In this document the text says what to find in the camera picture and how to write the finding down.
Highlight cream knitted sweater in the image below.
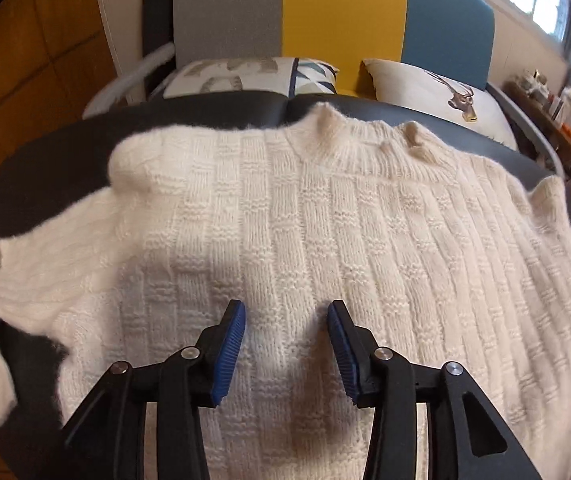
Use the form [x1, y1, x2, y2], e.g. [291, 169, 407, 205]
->
[0, 103, 571, 479]

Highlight white patterned pillow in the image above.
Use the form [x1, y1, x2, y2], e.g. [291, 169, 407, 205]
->
[163, 58, 339, 99]

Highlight grey yellow blue sofa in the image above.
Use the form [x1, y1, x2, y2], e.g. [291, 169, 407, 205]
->
[85, 0, 553, 156]

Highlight wooden wardrobe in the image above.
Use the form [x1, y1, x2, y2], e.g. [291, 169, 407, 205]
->
[0, 0, 116, 165]

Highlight white deer print pillow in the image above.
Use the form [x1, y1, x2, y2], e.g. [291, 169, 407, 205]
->
[363, 58, 517, 151]

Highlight cluttered wooden desk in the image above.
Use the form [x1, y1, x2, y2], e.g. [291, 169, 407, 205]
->
[502, 73, 571, 180]

